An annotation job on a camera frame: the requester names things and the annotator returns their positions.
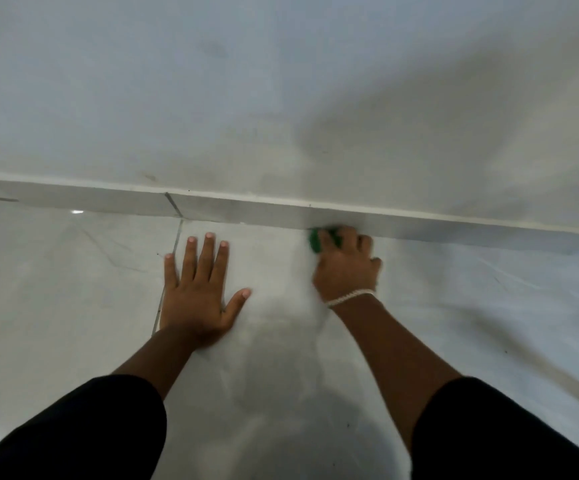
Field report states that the person's right hand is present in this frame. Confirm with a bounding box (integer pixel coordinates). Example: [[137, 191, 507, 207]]
[[312, 226, 383, 304]]

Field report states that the person's left hand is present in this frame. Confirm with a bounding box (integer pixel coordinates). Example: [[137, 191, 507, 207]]
[[159, 233, 252, 346]]

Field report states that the green scouring pad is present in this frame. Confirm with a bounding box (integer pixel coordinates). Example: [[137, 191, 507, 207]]
[[308, 227, 343, 254]]

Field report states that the person's right forearm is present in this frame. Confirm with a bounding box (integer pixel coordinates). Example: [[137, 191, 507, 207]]
[[330, 294, 463, 451]]

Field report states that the person's left forearm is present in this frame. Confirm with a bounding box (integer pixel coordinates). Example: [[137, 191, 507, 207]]
[[113, 327, 205, 401]]

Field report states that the white tile baseboard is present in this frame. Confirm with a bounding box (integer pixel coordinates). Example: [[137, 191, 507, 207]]
[[0, 161, 579, 256]]

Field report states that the black left sleeve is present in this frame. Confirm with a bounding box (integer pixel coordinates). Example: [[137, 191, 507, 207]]
[[0, 374, 168, 480]]

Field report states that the black sleeve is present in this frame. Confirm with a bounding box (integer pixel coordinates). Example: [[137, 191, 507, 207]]
[[411, 377, 579, 480], [0, 374, 168, 480]]

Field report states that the black right sleeve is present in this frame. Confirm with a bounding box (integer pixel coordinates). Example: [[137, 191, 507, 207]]
[[411, 377, 579, 480]]

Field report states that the white bead bracelet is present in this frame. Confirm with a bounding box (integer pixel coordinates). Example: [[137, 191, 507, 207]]
[[325, 289, 378, 310]]

